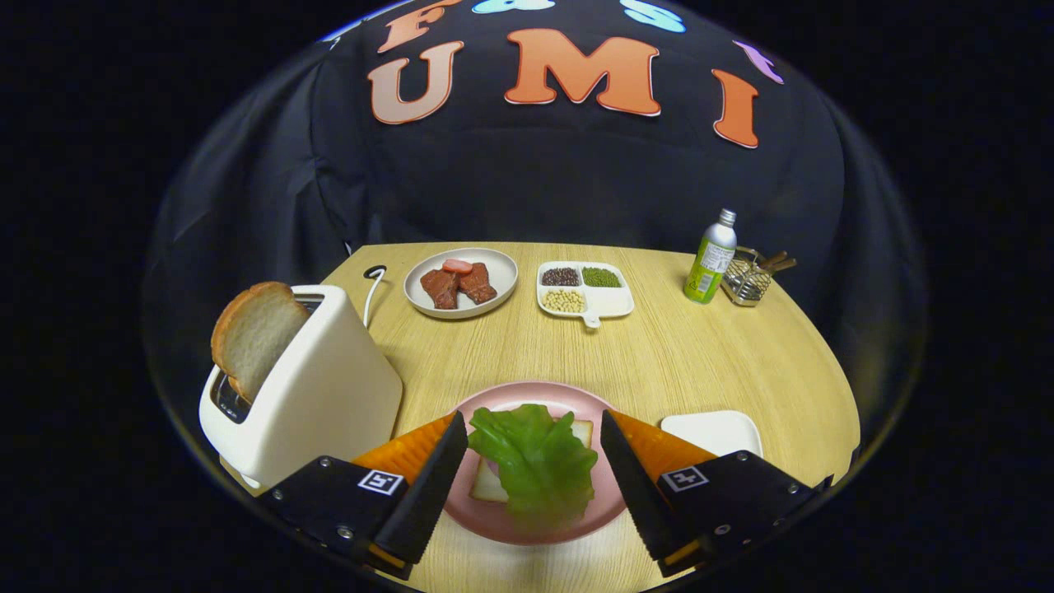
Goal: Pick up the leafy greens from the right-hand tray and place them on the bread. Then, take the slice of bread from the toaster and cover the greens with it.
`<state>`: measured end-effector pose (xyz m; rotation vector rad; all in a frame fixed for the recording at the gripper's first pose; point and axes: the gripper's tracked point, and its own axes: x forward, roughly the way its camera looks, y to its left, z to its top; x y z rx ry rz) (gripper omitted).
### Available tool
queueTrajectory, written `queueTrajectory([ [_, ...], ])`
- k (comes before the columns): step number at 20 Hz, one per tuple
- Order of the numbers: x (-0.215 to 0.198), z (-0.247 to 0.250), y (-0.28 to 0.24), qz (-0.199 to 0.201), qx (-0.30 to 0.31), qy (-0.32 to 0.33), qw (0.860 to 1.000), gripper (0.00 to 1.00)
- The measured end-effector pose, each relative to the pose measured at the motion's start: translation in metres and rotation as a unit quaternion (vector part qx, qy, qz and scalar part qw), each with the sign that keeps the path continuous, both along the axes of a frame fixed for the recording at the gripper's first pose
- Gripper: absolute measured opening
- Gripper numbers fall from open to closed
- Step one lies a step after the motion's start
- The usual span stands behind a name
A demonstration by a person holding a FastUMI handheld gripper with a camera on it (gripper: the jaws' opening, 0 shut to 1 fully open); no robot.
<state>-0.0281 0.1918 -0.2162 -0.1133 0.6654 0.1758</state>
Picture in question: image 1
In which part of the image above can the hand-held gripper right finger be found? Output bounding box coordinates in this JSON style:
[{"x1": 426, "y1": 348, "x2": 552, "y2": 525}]
[{"x1": 599, "y1": 409, "x2": 832, "y2": 579}]

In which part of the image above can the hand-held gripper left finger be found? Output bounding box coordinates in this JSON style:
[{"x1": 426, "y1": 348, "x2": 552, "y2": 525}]
[{"x1": 259, "y1": 410, "x2": 470, "y2": 581}]

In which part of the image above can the green lettuce leaf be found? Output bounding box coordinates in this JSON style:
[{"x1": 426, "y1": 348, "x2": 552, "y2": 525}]
[{"x1": 468, "y1": 404, "x2": 599, "y2": 532}]

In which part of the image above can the round-topped bread slice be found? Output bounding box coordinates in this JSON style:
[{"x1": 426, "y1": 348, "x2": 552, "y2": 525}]
[{"x1": 211, "y1": 281, "x2": 312, "y2": 404}]

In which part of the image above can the square toast slice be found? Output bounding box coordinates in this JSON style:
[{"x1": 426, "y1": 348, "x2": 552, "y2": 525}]
[{"x1": 470, "y1": 418, "x2": 595, "y2": 504}]

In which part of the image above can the pink plate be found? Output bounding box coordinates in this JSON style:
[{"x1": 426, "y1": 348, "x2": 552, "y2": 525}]
[{"x1": 442, "y1": 381, "x2": 631, "y2": 546}]

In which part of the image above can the white square plate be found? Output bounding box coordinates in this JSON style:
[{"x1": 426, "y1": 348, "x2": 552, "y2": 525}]
[{"x1": 660, "y1": 410, "x2": 764, "y2": 460}]

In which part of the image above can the white toaster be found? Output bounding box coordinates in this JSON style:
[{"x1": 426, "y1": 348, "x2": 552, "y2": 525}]
[{"x1": 198, "y1": 284, "x2": 404, "y2": 495}]

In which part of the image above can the white divided dish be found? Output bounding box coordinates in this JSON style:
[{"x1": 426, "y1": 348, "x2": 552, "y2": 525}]
[{"x1": 536, "y1": 260, "x2": 636, "y2": 329}]

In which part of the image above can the brown meat piece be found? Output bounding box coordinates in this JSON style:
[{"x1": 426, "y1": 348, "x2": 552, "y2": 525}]
[
  {"x1": 458, "y1": 262, "x2": 498, "y2": 306},
  {"x1": 420, "y1": 268, "x2": 460, "y2": 311}
]

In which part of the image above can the beige round plate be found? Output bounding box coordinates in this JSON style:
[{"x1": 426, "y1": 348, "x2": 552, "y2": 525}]
[{"x1": 403, "y1": 248, "x2": 519, "y2": 320}]

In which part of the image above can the silver green bottle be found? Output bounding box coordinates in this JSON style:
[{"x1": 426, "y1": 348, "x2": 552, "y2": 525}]
[{"x1": 683, "y1": 208, "x2": 739, "y2": 305}]

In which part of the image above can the white power cable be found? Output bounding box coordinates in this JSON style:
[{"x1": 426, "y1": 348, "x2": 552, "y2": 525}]
[{"x1": 362, "y1": 270, "x2": 386, "y2": 329}]

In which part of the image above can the metal wire utensil holder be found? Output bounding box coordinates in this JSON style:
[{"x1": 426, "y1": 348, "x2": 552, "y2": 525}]
[{"x1": 722, "y1": 246, "x2": 775, "y2": 308}]

